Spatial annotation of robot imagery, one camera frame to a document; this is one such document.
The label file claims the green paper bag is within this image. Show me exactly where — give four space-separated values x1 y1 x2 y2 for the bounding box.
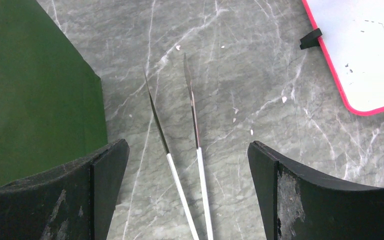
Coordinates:
0 0 108 186

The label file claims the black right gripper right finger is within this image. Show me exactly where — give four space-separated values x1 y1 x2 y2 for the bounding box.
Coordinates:
247 141 384 240

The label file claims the pink framed whiteboard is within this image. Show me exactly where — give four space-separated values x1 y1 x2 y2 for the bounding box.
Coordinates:
303 0 384 116

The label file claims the black whiteboard foot lower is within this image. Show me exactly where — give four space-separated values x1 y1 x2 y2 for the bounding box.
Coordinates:
299 28 323 50

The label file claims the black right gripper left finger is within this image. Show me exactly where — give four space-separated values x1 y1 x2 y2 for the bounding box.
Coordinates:
0 139 130 240

